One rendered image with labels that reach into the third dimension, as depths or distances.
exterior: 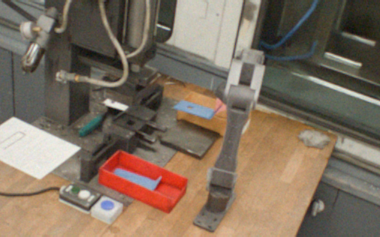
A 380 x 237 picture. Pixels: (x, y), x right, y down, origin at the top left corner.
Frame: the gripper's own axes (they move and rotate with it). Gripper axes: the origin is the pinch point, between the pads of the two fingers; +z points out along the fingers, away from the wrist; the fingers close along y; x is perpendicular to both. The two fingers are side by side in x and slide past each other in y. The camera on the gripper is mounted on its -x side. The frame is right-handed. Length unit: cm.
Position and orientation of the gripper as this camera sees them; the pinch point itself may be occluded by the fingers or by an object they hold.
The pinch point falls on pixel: (215, 111)
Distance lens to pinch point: 184.7
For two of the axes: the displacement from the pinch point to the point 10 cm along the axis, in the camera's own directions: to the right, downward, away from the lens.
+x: -4.5, 3.9, -8.0
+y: -7.3, -6.8, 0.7
